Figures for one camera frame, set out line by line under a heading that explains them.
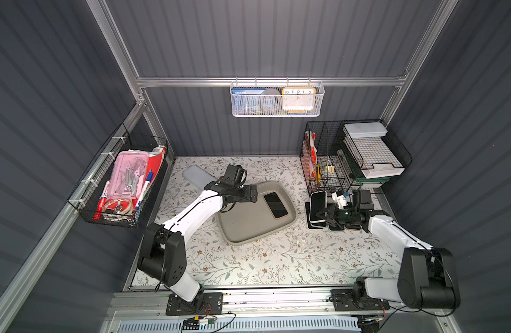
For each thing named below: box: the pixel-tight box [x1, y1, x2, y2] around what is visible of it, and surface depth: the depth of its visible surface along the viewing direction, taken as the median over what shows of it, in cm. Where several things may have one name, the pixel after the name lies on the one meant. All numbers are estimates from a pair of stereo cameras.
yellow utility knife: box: [315, 164, 322, 185], surface depth 114 cm
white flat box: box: [343, 122, 389, 139], surface depth 104 cm
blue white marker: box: [135, 169, 154, 211], surface depth 72 cm
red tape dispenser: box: [106, 198, 137, 215], surface depth 68 cm
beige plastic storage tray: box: [216, 181, 298, 245], surface depth 96 cm
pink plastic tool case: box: [107, 150, 150, 200], surface depth 73 cm
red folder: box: [145, 147, 167, 183], surface depth 79 cm
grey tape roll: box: [259, 88, 283, 115], surface depth 89 cm
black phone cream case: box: [309, 190, 328, 223], surface depth 90 cm
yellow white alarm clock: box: [281, 86, 317, 114], surface depth 90 cm
